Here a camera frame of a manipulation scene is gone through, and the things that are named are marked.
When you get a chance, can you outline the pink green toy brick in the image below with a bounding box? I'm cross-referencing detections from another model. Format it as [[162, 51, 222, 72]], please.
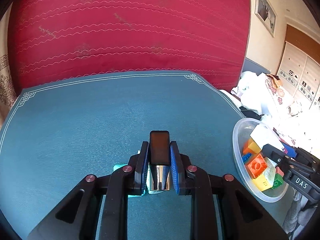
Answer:
[[272, 167, 284, 190]]

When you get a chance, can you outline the green orange toy brick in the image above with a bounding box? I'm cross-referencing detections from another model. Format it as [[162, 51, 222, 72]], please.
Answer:
[[245, 153, 268, 179]]

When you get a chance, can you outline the yellow orange toy brick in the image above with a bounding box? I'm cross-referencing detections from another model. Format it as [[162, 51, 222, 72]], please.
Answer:
[[242, 137, 261, 154]]

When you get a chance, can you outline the white yellow medicine box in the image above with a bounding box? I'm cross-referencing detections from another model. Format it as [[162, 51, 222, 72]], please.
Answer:
[[252, 157, 276, 191]]

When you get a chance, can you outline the blue toy brick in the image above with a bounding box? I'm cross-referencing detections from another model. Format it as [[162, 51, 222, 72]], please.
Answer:
[[242, 153, 252, 164]]

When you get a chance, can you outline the teal soap-shaped case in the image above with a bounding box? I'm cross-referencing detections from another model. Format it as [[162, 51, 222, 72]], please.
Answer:
[[112, 149, 151, 198]]

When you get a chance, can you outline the dark brown lipstick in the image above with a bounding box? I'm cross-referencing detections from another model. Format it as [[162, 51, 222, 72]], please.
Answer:
[[147, 131, 171, 194]]

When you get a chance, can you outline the white red medicine box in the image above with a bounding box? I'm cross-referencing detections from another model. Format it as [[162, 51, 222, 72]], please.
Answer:
[[250, 124, 284, 152]]

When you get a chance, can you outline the gloved right hand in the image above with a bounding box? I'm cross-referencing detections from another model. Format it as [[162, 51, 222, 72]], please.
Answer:
[[282, 190, 318, 239]]

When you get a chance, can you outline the white clothes pile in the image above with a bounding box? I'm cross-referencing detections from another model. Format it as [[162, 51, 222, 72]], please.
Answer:
[[231, 71, 319, 157]]

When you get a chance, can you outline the clear plastic bowl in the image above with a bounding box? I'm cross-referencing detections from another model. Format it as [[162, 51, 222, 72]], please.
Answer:
[[232, 118, 288, 203]]

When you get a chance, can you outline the black cloth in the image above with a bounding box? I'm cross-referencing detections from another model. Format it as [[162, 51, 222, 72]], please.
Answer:
[[240, 106, 263, 120]]

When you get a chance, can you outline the floral patterned cloth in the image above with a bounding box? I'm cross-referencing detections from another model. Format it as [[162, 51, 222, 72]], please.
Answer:
[[265, 74, 285, 105]]

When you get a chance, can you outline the wooden wardrobe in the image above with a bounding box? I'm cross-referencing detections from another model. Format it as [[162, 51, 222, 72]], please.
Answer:
[[277, 25, 319, 110]]

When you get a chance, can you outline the teal table mat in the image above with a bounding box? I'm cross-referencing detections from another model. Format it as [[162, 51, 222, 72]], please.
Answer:
[[0, 70, 288, 240]]

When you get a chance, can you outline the beige patterned curtain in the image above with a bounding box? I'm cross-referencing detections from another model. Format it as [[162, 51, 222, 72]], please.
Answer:
[[0, 5, 17, 126]]

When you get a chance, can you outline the red quilted mattress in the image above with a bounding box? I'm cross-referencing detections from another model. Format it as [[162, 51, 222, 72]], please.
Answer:
[[8, 0, 250, 93]]

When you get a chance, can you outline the framed wall picture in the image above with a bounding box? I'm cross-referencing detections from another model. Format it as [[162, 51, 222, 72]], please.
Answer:
[[254, 0, 277, 37]]

